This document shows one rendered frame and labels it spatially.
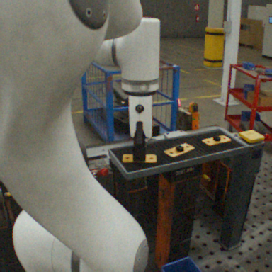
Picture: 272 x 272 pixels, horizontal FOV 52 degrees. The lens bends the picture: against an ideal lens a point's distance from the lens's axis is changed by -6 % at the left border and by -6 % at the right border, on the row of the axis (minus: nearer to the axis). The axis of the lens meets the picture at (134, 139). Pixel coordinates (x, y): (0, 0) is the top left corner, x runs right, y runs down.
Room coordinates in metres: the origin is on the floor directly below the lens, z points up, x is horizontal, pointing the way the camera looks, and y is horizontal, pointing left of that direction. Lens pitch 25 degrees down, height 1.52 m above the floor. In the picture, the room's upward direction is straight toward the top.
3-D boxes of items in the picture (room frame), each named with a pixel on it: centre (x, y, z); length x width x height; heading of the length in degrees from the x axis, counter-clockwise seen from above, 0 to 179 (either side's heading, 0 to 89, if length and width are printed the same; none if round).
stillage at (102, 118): (3.45, 0.12, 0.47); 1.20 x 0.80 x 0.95; 23
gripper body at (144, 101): (0.65, -0.01, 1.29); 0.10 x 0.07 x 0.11; 178
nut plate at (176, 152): (0.70, -0.12, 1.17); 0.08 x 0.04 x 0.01; 127
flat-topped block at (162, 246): (0.71, -0.12, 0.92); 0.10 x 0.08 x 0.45; 113
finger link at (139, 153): (0.63, -0.01, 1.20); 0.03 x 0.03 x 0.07; 88
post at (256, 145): (0.81, -0.36, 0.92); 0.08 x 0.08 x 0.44; 23
